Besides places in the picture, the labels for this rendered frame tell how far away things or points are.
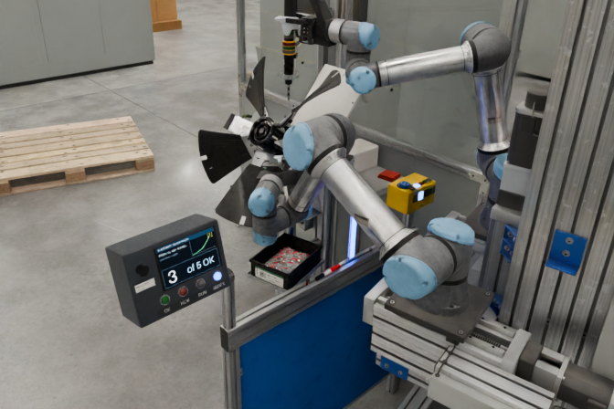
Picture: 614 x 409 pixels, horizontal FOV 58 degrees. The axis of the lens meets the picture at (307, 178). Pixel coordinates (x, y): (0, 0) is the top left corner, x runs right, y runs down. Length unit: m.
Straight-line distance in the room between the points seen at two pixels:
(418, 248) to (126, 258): 0.67
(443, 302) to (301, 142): 0.54
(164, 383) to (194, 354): 0.21
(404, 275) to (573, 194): 0.45
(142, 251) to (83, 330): 1.84
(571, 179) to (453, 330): 0.46
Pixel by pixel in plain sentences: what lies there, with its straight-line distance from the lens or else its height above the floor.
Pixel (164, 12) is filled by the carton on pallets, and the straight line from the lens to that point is 10.23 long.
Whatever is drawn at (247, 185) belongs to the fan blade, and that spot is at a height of 1.04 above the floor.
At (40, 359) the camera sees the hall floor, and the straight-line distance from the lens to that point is 3.09.
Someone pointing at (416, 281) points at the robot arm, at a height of 1.21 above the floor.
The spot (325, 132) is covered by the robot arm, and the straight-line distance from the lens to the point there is 1.43.
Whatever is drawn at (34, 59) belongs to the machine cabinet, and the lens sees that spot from 7.37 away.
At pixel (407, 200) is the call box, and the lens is 2.03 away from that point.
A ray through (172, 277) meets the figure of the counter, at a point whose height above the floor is 1.16.
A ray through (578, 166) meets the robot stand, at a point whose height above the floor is 1.45.
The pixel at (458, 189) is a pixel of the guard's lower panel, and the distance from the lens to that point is 2.51.
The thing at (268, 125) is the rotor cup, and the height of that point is 1.24.
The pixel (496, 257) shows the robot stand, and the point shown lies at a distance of 1.67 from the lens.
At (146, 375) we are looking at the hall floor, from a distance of 2.85.
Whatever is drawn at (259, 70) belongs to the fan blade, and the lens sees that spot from 2.29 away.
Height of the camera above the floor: 1.98
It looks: 26 degrees down
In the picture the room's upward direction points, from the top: 1 degrees clockwise
